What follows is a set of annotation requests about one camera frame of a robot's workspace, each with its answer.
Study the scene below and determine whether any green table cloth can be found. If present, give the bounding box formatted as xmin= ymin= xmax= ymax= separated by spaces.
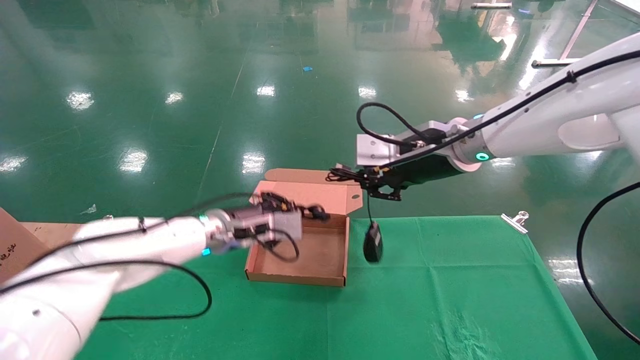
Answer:
xmin=75 ymin=216 xmax=598 ymax=360

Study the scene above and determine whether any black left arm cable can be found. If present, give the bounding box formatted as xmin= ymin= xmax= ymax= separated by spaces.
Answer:
xmin=0 ymin=192 xmax=302 ymax=321

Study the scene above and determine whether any black mouse cable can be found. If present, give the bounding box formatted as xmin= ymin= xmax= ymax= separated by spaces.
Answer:
xmin=326 ymin=164 xmax=375 ymax=226

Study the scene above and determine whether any white table leg with pole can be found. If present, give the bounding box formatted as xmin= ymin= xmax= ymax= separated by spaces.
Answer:
xmin=531 ymin=0 xmax=599 ymax=69

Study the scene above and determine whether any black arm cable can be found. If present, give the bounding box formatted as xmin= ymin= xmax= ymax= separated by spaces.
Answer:
xmin=356 ymin=49 xmax=640 ymax=346
xmin=0 ymin=192 xmax=302 ymax=321

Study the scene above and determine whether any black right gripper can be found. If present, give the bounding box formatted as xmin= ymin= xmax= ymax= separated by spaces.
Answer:
xmin=360 ymin=154 xmax=468 ymax=202

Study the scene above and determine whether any open brown cardboard box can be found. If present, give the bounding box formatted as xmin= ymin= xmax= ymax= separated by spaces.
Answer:
xmin=245 ymin=168 xmax=363 ymax=288

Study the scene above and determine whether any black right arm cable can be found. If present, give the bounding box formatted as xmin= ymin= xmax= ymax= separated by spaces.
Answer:
xmin=356 ymin=49 xmax=640 ymax=346

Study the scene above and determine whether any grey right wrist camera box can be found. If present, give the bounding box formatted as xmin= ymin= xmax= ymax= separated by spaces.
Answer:
xmin=356 ymin=121 xmax=453 ymax=167

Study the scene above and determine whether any large closed brown carton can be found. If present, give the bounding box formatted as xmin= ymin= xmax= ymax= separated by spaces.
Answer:
xmin=0 ymin=207 xmax=39 ymax=284

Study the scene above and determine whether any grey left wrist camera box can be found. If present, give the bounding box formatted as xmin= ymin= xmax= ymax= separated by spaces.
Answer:
xmin=232 ymin=207 xmax=304 ymax=242

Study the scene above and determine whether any black computer mouse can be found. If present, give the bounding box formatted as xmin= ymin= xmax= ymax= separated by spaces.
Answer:
xmin=363 ymin=222 xmax=384 ymax=264

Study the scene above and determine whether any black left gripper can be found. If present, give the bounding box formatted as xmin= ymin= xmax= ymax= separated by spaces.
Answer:
xmin=232 ymin=226 xmax=275 ymax=251

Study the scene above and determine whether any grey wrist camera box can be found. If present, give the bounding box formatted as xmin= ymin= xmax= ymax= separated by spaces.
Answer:
xmin=356 ymin=121 xmax=453 ymax=167
xmin=232 ymin=207 xmax=304 ymax=242

